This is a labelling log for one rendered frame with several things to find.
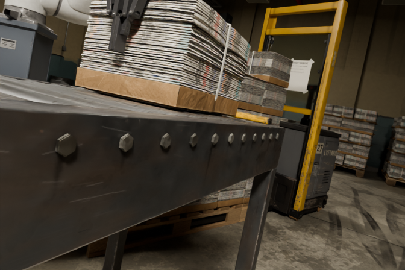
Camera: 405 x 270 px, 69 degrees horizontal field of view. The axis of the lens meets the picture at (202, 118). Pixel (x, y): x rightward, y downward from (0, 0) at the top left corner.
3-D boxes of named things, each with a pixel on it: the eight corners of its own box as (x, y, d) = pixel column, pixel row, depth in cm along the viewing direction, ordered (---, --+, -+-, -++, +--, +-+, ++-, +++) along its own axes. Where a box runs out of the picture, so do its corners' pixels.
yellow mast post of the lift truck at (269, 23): (230, 181, 298) (266, 8, 289) (235, 181, 304) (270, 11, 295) (237, 184, 292) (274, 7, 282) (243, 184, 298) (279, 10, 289)
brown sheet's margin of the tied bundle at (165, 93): (119, 92, 85) (121, 78, 85) (208, 111, 73) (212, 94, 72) (73, 84, 70) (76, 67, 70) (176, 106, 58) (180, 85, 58)
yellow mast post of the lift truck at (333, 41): (288, 207, 251) (333, 0, 242) (293, 205, 257) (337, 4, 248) (298, 211, 245) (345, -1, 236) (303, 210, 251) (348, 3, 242)
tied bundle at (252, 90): (197, 100, 222) (203, 70, 220) (222, 105, 243) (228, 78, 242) (237, 108, 195) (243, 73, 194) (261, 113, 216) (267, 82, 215)
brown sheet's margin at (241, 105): (197, 99, 222) (199, 94, 222) (222, 105, 243) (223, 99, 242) (237, 107, 196) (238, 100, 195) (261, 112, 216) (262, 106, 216)
